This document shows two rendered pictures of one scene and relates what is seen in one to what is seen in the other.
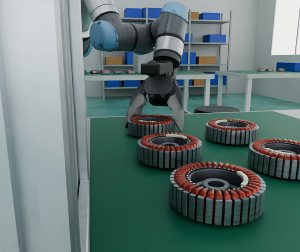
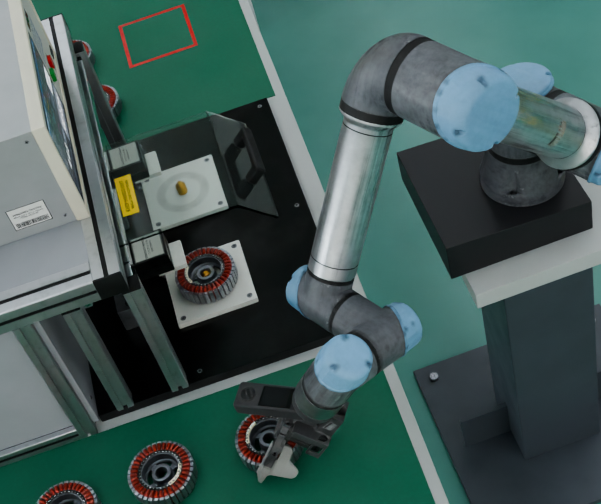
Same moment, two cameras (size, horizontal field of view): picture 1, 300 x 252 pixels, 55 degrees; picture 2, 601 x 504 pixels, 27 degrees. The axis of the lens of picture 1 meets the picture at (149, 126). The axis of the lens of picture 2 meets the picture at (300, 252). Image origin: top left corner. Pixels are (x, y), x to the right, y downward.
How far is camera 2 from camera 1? 2.18 m
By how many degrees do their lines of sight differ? 86
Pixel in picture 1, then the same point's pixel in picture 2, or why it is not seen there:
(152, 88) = not seen: hidden behind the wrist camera
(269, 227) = not seen: outside the picture
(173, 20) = (311, 371)
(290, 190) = not seen: outside the picture
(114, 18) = (308, 287)
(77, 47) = (42, 376)
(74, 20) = (36, 365)
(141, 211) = (63, 474)
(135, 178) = (117, 459)
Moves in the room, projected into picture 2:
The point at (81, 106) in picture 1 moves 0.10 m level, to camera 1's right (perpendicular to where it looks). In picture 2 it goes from (56, 399) to (53, 450)
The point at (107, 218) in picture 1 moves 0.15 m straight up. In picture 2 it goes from (56, 456) to (24, 410)
